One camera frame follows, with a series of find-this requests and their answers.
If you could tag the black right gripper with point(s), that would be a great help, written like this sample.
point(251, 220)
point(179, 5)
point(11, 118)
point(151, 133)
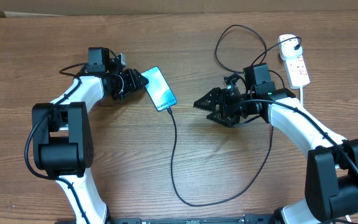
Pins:
point(216, 95)

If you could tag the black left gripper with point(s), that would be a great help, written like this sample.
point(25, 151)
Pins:
point(130, 76)

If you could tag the black Samsung Galaxy smartphone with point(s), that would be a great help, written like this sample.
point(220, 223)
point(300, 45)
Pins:
point(158, 89)

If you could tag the white power strip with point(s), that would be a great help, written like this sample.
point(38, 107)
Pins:
point(297, 73)

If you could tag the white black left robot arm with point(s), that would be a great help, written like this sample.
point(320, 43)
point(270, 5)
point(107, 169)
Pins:
point(60, 145)

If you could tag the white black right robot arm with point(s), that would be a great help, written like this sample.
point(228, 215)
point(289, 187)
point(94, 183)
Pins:
point(331, 185)

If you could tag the brown cardboard backdrop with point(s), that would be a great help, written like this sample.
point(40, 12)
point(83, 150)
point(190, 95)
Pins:
point(118, 7)

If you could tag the white USB wall charger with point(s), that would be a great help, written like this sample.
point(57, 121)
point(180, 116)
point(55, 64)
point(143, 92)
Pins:
point(290, 47)

